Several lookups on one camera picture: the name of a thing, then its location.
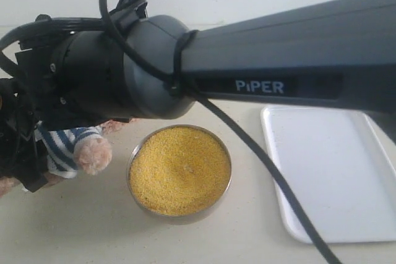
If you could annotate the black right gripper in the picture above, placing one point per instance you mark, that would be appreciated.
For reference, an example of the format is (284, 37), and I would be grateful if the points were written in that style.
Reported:
(73, 76)

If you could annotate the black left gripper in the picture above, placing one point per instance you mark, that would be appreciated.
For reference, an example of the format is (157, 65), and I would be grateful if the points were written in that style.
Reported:
(23, 157)

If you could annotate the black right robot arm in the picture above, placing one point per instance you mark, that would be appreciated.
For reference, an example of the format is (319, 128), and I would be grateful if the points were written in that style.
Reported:
(338, 54)

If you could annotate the white rectangular plastic tray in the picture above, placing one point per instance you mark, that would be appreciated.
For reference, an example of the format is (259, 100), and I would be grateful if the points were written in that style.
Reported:
(337, 168)

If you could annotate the plush teddy bear striped shirt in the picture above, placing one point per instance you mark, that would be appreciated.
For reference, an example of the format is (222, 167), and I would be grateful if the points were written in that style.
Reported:
(85, 148)

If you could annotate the round metal bowl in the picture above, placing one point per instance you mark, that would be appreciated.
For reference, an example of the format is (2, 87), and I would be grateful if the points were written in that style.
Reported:
(133, 155)

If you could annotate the yellow millet grains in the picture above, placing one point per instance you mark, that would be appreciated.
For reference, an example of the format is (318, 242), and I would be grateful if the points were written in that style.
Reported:
(179, 171)

